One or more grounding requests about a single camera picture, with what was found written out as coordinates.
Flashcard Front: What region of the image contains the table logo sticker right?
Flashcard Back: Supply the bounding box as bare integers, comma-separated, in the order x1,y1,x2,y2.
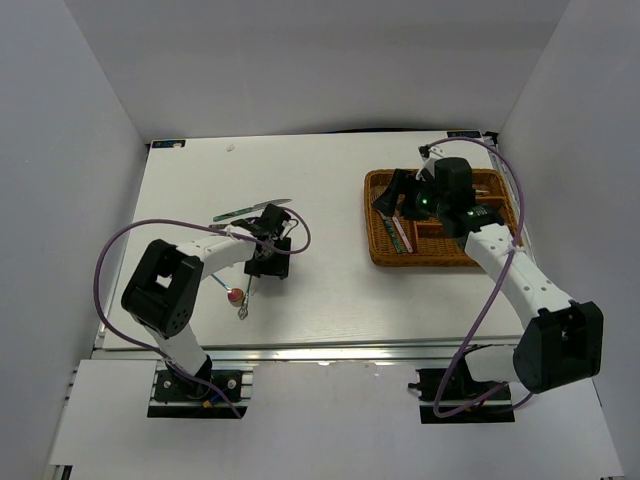
446,130,483,140

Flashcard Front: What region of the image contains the brown wicker cutlery basket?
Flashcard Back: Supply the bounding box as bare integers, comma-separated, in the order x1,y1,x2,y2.
364,169,518,267

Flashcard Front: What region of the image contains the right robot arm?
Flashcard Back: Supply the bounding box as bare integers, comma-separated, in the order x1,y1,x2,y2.
369,157,604,399

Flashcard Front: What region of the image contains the small rainbow spoon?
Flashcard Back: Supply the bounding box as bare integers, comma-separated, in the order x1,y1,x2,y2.
210,274,245,307

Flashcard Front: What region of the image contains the table logo sticker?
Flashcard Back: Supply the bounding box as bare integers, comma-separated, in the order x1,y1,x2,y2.
446,130,483,140
150,139,186,149

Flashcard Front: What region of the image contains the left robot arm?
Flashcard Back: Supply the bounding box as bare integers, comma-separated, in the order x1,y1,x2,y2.
121,204,292,400

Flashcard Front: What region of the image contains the teal handled knife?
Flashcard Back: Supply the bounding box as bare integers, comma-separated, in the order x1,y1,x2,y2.
212,198,292,223

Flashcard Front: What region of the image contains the gold iridescent spoon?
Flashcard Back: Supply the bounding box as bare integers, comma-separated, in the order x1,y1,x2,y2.
237,275,253,320

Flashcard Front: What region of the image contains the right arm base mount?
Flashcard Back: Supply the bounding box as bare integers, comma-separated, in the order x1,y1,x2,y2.
407,347,515,425

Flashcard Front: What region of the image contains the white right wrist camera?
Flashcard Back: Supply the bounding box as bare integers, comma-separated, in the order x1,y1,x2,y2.
415,145,444,183

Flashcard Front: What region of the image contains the aluminium table frame rail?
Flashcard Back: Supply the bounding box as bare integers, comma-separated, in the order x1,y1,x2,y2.
89,336,519,362

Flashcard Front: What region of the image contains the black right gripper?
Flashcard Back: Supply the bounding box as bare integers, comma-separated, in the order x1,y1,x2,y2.
371,170,448,222

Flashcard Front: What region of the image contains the table logo sticker left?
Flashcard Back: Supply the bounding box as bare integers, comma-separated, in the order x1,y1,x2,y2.
150,139,186,149

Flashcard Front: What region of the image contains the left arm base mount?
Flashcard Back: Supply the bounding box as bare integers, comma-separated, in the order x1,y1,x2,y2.
147,367,253,420

